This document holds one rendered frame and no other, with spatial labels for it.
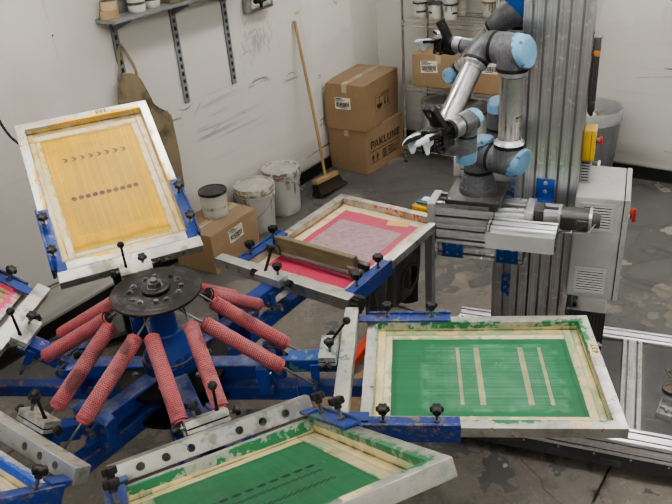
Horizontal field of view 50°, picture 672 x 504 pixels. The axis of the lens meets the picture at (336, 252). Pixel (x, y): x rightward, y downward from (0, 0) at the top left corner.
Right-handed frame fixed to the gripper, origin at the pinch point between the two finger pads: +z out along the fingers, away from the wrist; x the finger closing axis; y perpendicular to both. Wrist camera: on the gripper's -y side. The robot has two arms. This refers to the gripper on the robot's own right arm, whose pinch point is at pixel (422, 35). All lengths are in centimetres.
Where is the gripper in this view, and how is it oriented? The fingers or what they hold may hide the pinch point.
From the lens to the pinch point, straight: 378.2
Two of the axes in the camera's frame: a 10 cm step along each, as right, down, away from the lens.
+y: 1.7, 8.1, 5.6
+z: -6.9, -3.1, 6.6
